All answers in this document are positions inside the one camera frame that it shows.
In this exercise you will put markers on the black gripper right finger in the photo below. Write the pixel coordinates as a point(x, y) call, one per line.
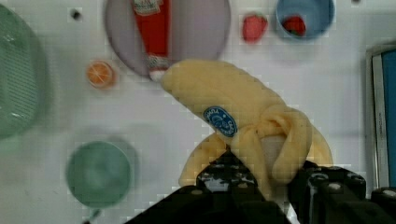
point(335, 195)

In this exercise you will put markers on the blue bowl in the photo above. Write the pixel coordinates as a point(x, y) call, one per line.
point(317, 16)

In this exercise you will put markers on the yellow plush peeled banana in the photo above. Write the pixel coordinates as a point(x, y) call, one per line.
point(270, 138)

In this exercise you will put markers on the red strawberry toy in bowl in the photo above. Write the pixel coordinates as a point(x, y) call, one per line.
point(294, 25)

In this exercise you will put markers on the green colander bowl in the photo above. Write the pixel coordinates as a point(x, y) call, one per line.
point(23, 73)

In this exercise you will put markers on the green mug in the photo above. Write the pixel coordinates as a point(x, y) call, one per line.
point(98, 175)

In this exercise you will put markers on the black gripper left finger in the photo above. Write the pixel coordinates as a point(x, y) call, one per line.
point(225, 192)

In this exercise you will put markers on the red strawberry toy on table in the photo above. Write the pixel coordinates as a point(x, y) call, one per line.
point(254, 27)

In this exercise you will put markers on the red plush ketchup bottle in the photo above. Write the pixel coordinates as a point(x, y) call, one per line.
point(153, 20)

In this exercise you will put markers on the orange slice toy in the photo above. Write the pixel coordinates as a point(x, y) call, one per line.
point(100, 74)

